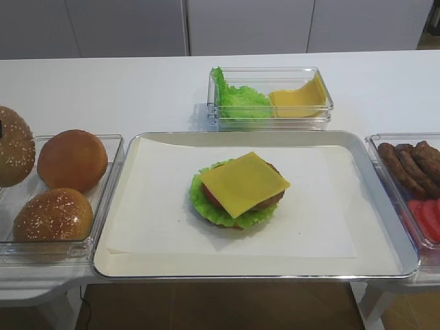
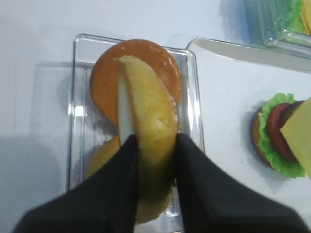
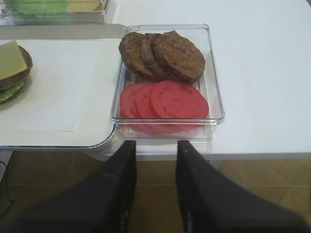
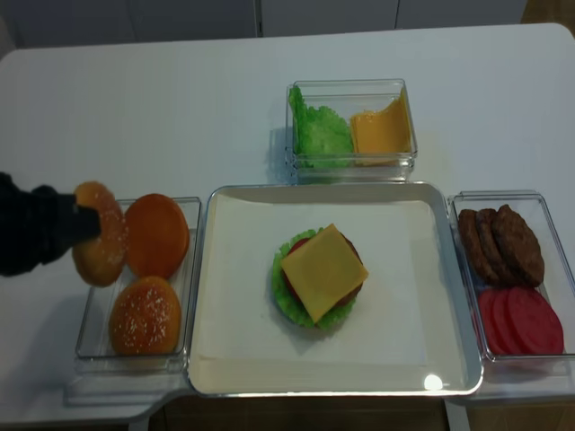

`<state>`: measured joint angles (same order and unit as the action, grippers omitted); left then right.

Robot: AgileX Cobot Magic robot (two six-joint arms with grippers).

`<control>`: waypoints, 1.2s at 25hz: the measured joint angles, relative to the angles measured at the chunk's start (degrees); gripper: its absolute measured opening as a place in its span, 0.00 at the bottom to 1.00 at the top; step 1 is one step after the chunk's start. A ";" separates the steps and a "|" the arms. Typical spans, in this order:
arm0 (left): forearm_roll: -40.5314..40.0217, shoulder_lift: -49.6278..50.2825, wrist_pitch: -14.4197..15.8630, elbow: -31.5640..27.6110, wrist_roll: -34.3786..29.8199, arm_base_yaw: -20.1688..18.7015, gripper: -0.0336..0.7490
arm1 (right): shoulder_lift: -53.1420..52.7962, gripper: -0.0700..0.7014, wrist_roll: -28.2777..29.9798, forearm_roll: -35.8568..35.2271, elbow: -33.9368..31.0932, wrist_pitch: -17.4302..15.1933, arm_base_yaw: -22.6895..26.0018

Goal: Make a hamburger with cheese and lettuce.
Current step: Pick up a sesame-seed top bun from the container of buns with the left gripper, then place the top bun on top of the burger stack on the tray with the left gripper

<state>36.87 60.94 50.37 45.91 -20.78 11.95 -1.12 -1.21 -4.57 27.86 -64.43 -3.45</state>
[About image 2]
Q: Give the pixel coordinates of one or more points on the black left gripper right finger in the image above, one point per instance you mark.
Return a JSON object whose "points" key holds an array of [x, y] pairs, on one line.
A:
{"points": [[213, 202]]}

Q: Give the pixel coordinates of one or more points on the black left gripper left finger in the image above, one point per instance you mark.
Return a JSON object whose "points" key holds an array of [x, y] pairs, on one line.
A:
{"points": [[104, 203]]}

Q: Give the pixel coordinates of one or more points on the sesame top bun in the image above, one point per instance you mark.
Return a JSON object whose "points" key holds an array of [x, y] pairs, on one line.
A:
{"points": [[146, 109]]}

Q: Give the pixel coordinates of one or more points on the sesame bun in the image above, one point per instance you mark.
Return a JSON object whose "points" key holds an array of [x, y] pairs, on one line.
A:
{"points": [[146, 109], [155, 206]]}

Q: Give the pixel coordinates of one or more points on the green lettuce leaf on burger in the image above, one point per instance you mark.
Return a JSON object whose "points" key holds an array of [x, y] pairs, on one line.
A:
{"points": [[281, 165]]}

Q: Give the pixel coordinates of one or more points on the yellow cheese slice on burger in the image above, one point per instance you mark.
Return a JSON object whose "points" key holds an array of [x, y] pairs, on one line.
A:
{"points": [[297, 133]]}

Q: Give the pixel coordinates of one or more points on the clear lettuce cheese container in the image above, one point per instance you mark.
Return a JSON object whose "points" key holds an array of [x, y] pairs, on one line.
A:
{"points": [[268, 28]]}

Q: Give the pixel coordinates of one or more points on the green lettuce in container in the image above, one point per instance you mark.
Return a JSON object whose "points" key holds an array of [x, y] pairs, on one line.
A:
{"points": [[293, 15]]}

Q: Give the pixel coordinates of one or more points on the yellow cheese slices in container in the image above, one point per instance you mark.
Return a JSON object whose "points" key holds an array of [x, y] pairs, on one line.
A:
{"points": [[306, 15]]}

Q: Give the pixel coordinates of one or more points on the clear plastic bun container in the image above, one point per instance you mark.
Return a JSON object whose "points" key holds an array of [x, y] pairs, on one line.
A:
{"points": [[91, 129]]}

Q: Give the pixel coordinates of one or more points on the bottom burger bun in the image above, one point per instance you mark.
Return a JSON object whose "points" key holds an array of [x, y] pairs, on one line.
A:
{"points": [[255, 137]]}

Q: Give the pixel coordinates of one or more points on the red tomato slice on burger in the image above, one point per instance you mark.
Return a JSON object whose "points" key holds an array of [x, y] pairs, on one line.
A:
{"points": [[274, 124]]}

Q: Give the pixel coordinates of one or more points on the plain brown bun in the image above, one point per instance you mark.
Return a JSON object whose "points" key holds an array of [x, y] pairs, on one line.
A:
{"points": [[103, 79]]}

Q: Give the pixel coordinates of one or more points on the white parchment paper sheet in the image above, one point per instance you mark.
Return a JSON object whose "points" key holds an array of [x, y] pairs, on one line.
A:
{"points": [[230, 109]]}

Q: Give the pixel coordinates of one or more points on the brown meat patty on burger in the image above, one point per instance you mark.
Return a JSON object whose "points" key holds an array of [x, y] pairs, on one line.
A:
{"points": [[290, 110]]}

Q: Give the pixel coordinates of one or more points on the silver metal serving tray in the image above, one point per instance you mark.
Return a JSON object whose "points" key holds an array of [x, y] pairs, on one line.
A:
{"points": [[226, 102]]}

